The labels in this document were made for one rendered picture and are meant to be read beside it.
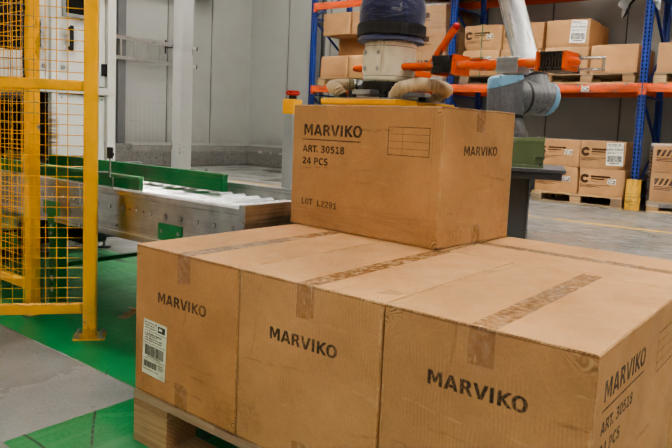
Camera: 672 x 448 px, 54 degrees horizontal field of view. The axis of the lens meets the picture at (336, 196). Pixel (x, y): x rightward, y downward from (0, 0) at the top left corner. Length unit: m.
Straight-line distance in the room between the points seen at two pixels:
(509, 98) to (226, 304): 1.64
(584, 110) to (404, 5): 8.71
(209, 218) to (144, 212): 0.37
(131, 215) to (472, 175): 1.34
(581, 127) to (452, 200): 8.88
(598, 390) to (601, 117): 9.60
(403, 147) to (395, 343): 0.78
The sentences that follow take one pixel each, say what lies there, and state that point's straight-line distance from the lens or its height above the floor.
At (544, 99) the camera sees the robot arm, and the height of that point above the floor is 1.03.
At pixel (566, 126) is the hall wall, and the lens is 10.78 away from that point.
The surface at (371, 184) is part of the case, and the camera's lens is 1.98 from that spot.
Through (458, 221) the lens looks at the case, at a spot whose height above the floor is 0.62.
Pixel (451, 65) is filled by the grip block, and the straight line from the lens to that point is 1.98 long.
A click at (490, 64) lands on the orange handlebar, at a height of 1.07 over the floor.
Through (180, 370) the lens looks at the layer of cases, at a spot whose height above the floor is 0.25.
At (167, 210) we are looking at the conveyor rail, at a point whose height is 0.55.
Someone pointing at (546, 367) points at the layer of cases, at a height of 0.50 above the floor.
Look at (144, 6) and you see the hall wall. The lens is 12.93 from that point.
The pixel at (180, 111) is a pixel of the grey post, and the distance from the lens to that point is 5.53.
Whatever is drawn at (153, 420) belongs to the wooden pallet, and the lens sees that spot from 1.89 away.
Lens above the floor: 0.87
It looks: 6 degrees down
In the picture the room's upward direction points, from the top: 2 degrees clockwise
